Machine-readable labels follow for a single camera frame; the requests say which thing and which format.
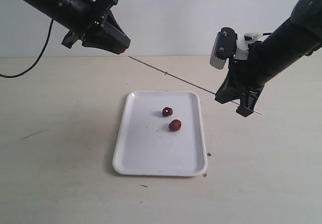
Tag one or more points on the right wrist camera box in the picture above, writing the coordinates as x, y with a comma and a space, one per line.
224, 47

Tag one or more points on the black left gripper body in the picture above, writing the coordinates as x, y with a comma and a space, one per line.
95, 18

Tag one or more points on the dark red hawthorn berry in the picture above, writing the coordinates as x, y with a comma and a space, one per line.
175, 125
120, 50
167, 111

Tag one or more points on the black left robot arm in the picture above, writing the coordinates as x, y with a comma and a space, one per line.
68, 13

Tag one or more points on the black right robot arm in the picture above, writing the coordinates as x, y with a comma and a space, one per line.
298, 36

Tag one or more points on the thin metal skewer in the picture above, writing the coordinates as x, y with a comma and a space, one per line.
188, 72

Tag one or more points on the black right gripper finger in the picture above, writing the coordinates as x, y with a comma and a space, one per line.
230, 89
247, 101

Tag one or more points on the white rectangular plastic tray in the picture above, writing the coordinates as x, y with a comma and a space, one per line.
146, 147

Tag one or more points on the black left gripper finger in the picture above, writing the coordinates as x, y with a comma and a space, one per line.
110, 24
99, 38

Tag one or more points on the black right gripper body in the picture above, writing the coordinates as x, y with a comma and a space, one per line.
244, 64

